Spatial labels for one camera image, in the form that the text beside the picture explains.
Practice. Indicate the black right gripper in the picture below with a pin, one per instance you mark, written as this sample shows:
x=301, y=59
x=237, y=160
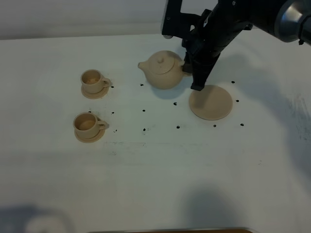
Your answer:
x=224, y=23

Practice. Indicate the beige clay teapot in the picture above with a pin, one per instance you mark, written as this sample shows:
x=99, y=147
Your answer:
x=164, y=69

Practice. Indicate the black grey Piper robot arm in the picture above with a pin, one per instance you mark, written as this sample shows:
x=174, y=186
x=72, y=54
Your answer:
x=286, y=20

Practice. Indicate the beige teapot saucer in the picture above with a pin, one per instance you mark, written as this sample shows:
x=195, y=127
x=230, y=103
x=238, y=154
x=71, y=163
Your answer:
x=211, y=103

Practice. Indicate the far beige cup saucer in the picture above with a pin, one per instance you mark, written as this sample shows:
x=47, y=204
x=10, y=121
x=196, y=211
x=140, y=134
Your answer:
x=93, y=94

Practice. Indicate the beige cup saucer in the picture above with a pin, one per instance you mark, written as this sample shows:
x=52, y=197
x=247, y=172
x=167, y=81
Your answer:
x=93, y=94
x=98, y=136

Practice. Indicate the far beige teacup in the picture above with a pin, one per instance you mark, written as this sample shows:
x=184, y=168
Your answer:
x=94, y=82

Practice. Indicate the beige teacup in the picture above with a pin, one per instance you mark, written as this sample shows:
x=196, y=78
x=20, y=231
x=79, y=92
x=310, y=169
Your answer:
x=87, y=125
x=94, y=82

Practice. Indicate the near beige cup saucer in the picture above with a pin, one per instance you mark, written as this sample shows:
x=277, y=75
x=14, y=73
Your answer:
x=98, y=136

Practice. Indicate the near beige teacup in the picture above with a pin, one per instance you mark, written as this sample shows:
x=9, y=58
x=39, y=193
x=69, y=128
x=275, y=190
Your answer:
x=87, y=125

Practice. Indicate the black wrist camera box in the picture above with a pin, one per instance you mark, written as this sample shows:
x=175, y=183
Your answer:
x=175, y=23

